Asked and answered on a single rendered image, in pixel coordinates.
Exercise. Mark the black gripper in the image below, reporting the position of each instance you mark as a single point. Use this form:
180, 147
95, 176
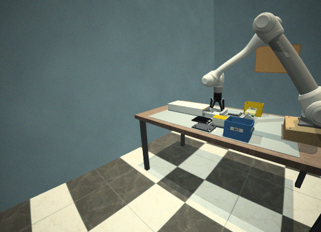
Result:
217, 98

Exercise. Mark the pale grey bench mat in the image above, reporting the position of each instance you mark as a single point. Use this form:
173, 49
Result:
266, 133

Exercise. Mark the blue bin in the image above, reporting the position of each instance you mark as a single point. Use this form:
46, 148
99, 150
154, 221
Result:
238, 128

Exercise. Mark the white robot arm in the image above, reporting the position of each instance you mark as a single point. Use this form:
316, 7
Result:
269, 31

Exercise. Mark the yellow open-top bin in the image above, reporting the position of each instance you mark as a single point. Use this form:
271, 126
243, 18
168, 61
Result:
257, 107

